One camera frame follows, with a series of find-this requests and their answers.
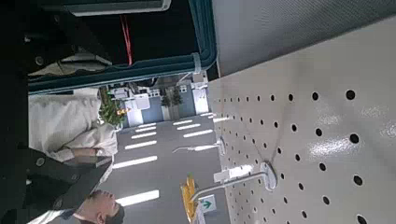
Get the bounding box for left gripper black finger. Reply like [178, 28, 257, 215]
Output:
[26, 148, 114, 216]
[26, 17, 114, 77]

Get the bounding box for teal plastic folding crate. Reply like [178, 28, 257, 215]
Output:
[27, 0, 219, 94]

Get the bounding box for person with black face mask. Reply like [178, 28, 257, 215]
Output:
[27, 189, 126, 224]

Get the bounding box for person in white shirt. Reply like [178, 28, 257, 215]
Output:
[27, 88, 120, 162]

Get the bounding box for grey plastic bar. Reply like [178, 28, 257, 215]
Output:
[64, 0, 173, 17]

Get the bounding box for green plant with yellow flowers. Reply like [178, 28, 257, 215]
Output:
[97, 87, 132, 129]

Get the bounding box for white counter machine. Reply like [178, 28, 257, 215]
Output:
[122, 92, 152, 128]

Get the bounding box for dark potted shrub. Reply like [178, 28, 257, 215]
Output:
[160, 92, 172, 121]
[170, 87, 185, 120]

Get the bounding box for metal pegboard hook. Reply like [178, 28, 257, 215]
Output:
[190, 161, 278, 203]
[172, 135, 227, 157]

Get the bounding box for tall white kiosk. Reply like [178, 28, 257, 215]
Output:
[190, 72, 210, 116]

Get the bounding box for green arrow exit sign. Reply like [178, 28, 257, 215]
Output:
[198, 194, 218, 215]

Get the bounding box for large beige pegboard panel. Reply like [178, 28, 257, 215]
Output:
[205, 15, 396, 224]

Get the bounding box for red strap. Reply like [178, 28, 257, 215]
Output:
[120, 15, 134, 67]

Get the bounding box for yellow-handled pliers on card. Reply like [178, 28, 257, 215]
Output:
[180, 174, 200, 223]

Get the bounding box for translucent cable tie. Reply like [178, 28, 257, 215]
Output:
[191, 52, 204, 74]

